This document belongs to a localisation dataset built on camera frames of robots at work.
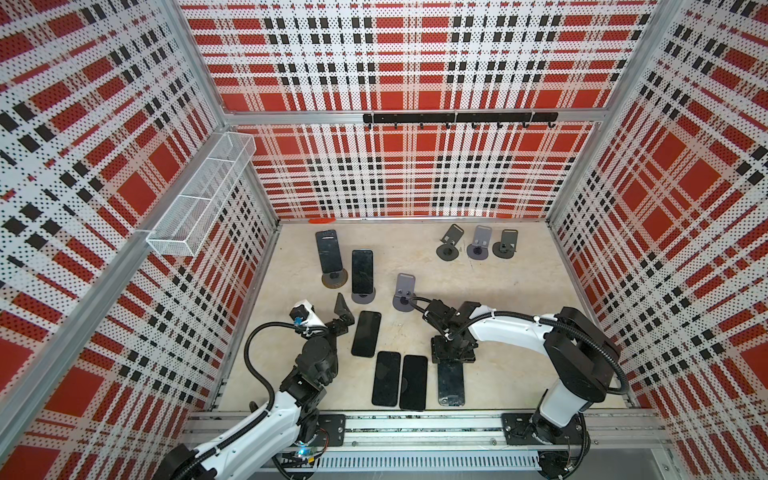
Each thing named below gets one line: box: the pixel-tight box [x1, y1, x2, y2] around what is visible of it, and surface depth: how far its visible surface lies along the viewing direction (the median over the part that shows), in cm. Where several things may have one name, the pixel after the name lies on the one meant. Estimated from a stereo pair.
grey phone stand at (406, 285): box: [392, 273, 416, 312], surface depth 95 cm
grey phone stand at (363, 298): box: [351, 287, 376, 304], surface depth 100 cm
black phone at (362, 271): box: [352, 249, 374, 294], surface depth 95 cm
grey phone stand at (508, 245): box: [492, 229, 519, 259], surface depth 110 cm
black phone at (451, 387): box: [438, 362, 465, 407], surface depth 82 cm
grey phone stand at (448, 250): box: [436, 223, 464, 261], surface depth 110 cm
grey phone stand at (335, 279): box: [321, 268, 348, 289], surface depth 106 cm
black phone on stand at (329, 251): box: [315, 229, 343, 273], surface depth 98 cm
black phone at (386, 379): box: [371, 351, 401, 407], surface depth 83 cm
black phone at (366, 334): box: [351, 310, 382, 358], surface depth 92 cm
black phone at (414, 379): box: [399, 355, 428, 411], surface depth 84 cm
